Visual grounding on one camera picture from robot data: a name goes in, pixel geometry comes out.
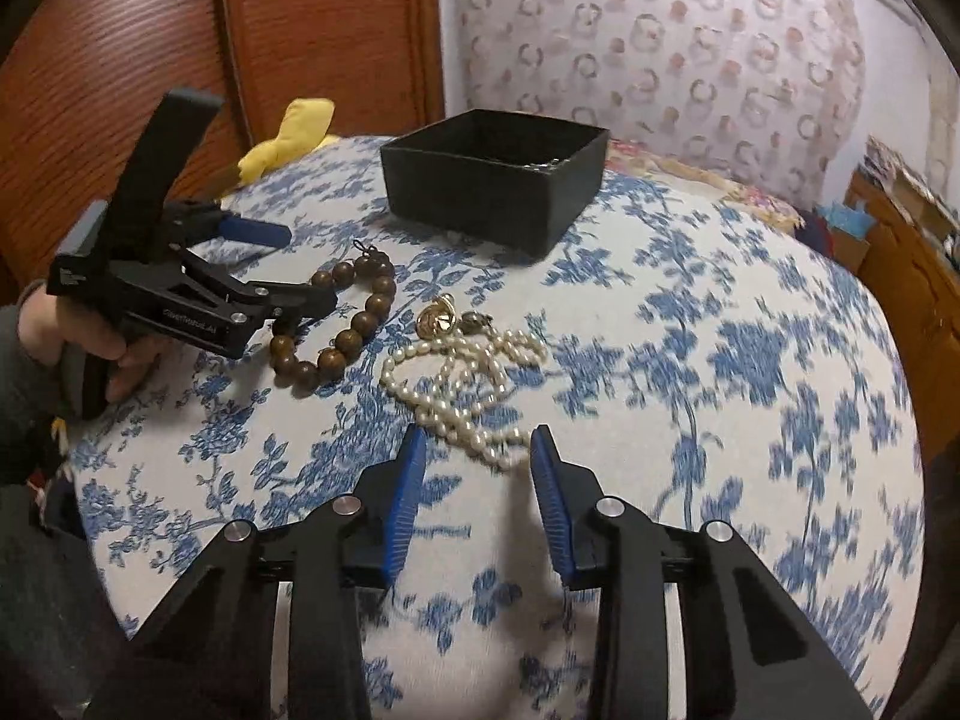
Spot jewelry inside black box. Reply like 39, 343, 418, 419
521, 158, 569, 172

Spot blue floral tablecloth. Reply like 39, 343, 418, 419
71, 137, 924, 710

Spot pink circle patterned curtain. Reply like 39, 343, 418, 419
457, 0, 866, 208

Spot white pearl necklace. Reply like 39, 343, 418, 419
377, 328, 550, 473

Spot wooden louvered wardrobe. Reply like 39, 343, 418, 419
2, 0, 444, 294

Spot gold ring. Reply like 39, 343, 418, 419
413, 292, 459, 341

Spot blue gift bag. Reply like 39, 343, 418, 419
817, 202, 877, 275

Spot black square jewelry box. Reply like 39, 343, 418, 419
381, 109, 608, 260

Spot small dark metal brooch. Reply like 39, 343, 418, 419
457, 312, 493, 337

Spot brown wooden bead bracelet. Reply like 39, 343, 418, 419
266, 239, 399, 395

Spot dark grey left sleeve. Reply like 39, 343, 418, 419
2, 281, 68, 486

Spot person's left hand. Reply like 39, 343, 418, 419
18, 288, 174, 403

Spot yellow plush toy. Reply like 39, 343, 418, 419
238, 98, 338, 187

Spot wooden sideboard cabinet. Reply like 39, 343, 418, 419
846, 170, 960, 467

